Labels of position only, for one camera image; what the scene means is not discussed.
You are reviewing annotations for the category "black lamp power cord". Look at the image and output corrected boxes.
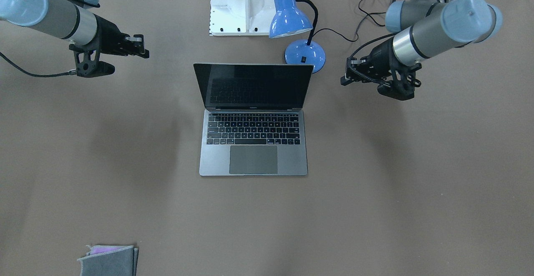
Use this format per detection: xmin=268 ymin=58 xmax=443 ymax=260
xmin=311 ymin=0 xmax=397 ymax=43

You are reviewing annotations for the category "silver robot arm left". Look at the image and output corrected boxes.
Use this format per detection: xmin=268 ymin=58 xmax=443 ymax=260
xmin=340 ymin=0 xmax=504 ymax=98

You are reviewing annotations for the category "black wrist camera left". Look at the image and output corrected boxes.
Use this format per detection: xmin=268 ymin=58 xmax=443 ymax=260
xmin=377 ymin=63 xmax=422 ymax=101

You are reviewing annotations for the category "blue desk lamp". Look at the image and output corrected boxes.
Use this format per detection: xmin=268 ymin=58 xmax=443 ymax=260
xmin=269 ymin=0 xmax=326 ymax=73

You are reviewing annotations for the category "grey laptop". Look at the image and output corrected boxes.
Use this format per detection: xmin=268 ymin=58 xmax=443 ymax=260
xmin=193 ymin=63 xmax=314 ymax=176

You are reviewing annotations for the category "folded grey cloth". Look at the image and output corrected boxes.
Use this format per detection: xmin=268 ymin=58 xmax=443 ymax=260
xmin=78 ymin=245 xmax=139 ymax=276

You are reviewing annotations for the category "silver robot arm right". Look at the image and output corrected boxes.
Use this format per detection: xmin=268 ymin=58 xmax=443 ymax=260
xmin=0 ymin=0 xmax=149 ymax=58

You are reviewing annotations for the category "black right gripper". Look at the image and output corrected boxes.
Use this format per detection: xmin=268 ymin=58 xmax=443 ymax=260
xmin=90 ymin=15 xmax=149 ymax=58

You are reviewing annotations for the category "black camera cable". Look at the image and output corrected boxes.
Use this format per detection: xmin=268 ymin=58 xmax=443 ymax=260
xmin=0 ymin=51 xmax=78 ymax=78
xmin=348 ymin=32 xmax=397 ymax=59

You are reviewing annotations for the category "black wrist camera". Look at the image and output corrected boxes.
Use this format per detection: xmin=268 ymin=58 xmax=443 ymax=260
xmin=69 ymin=44 xmax=115 ymax=78
xmin=377 ymin=63 xmax=422 ymax=101

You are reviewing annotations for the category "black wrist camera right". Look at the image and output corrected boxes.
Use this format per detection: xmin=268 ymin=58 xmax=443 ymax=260
xmin=69 ymin=44 xmax=115 ymax=78

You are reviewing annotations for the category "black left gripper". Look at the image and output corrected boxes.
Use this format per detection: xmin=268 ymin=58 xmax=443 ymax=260
xmin=340 ymin=38 xmax=403 ymax=86

